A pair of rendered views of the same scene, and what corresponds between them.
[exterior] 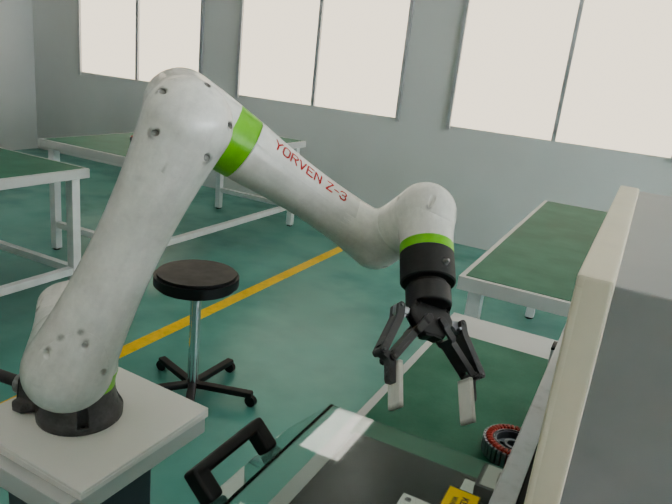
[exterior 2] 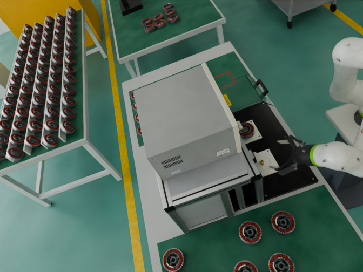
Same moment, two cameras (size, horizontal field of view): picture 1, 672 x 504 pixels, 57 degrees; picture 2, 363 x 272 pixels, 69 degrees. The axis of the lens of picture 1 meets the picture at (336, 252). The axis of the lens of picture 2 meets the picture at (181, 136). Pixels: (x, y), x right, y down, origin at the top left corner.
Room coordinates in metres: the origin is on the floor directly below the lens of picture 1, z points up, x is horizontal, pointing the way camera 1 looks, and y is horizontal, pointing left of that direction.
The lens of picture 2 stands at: (1.25, -0.76, 2.17)
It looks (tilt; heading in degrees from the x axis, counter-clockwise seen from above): 51 degrees down; 159
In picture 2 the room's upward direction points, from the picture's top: 24 degrees counter-clockwise
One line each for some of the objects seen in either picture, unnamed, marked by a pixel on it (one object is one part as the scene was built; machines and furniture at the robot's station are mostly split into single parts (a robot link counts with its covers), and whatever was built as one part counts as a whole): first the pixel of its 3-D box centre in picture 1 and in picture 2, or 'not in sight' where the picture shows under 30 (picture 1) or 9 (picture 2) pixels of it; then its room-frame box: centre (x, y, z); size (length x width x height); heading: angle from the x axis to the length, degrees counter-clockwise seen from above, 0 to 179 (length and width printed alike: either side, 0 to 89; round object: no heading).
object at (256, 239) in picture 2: not in sight; (250, 232); (0.94, -0.52, 0.77); 0.11 x 0.11 x 0.04
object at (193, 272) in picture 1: (198, 333); not in sight; (2.35, 0.54, 0.28); 0.54 x 0.49 x 0.56; 64
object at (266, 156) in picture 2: not in sight; (262, 163); (0.73, -0.18, 0.78); 0.15 x 0.15 x 0.01; 64
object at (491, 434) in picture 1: (512, 446); (283, 222); (1.02, -0.37, 0.77); 0.11 x 0.11 x 0.04
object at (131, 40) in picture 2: not in sight; (163, 27); (-1.61, 0.71, 0.38); 1.85 x 1.10 x 0.75; 154
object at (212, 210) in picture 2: not in sight; (202, 212); (0.74, -0.63, 0.91); 0.28 x 0.03 x 0.32; 64
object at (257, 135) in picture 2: not in sight; (245, 133); (0.51, -0.08, 0.78); 0.15 x 0.15 x 0.01; 64
